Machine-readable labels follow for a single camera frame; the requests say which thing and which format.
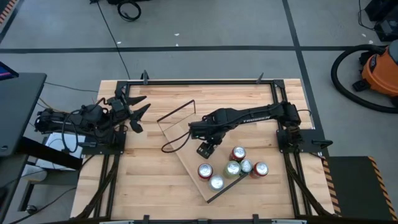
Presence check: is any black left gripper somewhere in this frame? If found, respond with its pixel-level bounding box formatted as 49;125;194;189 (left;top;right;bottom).
108;95;152;125

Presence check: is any orange-red Fanta can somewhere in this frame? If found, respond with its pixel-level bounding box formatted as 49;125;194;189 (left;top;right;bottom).
229;145;248;162

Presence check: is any red Coca-Cola can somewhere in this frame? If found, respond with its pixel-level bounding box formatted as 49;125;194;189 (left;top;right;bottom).
197;162;215;182

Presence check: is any light green calamansi can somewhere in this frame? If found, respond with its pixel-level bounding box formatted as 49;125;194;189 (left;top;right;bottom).
223;160;242;179

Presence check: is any pink grapefruit beverage can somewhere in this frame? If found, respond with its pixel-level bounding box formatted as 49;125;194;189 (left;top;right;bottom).
208;174;226;192

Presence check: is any green Sprite can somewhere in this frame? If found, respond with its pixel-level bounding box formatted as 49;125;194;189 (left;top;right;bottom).
239;158;254;175

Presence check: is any red and blue beverage can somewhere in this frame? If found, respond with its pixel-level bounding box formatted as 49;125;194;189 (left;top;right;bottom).
250;161;270;180

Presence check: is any white box device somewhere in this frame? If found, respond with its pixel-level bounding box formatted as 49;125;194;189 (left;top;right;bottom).
35;132;85;171

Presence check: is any lit computer screen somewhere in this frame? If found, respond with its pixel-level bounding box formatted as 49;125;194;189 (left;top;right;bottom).
0;60;20;82

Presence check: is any orange shop vacuum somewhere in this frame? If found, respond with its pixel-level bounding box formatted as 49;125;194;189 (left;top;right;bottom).
353;39;398;98
330;44;398;114

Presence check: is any black hazard-striped floor mat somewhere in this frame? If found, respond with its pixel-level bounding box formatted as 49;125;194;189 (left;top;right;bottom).
321;155;398;222

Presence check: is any hazard-striped floor strip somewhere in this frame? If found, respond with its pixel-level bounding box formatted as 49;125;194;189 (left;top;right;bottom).
0;0;19;26

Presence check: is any black equipment case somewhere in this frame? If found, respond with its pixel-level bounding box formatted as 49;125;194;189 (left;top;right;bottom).
364;0;398;43

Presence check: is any wooden tray with wire handles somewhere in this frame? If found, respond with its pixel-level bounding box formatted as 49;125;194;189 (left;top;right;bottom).
156;99;250;205

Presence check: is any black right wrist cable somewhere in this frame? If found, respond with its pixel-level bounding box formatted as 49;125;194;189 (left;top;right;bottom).
160;130;192;154

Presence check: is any black metal table frame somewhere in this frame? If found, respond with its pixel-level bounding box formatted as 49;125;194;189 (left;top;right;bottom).
74;79;336;224

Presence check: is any long black floor cable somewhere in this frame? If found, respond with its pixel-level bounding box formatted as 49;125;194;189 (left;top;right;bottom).
89;0;131;80

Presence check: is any thin black floor cable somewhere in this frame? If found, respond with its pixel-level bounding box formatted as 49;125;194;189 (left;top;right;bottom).
45;82;100;93

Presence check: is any coiled black cable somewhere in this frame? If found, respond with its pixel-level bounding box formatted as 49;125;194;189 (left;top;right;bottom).
116;0;142;22

